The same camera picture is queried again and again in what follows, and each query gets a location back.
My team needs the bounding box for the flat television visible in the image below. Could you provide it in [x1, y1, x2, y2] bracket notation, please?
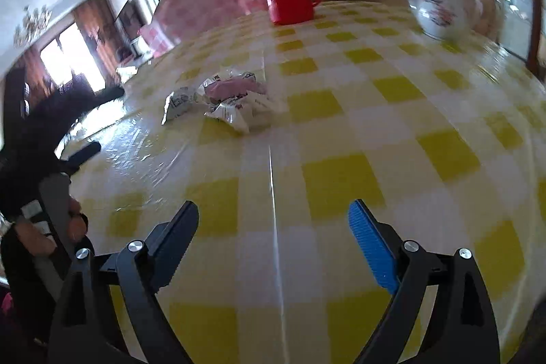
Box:
[115, 0, 148, 41]

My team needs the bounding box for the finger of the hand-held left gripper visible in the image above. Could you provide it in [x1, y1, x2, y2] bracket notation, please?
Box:
[74, 86, 126, 113]
[59, 141, 102, 174]

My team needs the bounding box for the small white snack packet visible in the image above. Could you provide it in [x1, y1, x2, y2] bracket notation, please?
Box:
[205, 68, 257, 85]

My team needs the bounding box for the white green-print snack packet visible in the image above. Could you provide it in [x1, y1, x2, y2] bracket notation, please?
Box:
[161, 86, 205, 125]

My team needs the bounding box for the pink snack packet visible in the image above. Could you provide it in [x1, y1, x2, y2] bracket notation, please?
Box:
[204, 76, 267, 100]

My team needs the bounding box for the yellow checked tablecloth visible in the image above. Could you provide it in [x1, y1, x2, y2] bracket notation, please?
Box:
[55, 0, 546, 364]

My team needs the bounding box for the person's left hand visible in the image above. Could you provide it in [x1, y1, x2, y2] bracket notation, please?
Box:
[0, 198, 90, 275]

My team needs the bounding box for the ceiling chandelier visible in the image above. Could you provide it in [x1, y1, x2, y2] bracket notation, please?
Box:
[13, 6, 53, 47]

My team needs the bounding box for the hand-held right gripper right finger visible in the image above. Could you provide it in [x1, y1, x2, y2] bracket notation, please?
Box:
[347, 200, 500, 364]

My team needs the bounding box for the white floral teapot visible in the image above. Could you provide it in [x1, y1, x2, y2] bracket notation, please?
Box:
[401, 0, 485, 41]

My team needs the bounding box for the pink checked cushion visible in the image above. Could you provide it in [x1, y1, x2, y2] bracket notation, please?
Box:
[139, 0, 269, 58]

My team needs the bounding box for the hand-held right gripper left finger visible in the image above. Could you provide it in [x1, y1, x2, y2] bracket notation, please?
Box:
[48, 201, 200, 364]

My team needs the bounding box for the white low cabinet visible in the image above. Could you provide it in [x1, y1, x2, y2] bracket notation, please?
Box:
[128, 35, 150, 58]

